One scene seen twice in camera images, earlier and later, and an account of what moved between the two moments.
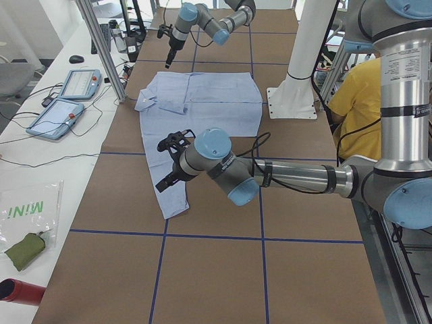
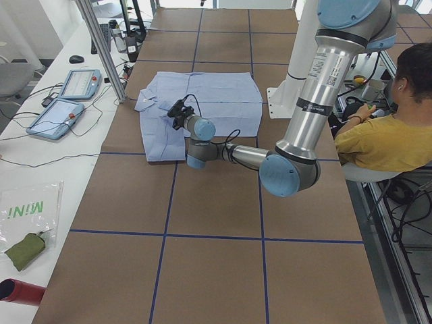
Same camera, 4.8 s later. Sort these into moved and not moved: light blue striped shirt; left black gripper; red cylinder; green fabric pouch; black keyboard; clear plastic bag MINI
Moved: light blue striped shirt; left black gripper
Not moved: green fabric pouch; black keyboard; red cylinder; clear plastic bag MINI
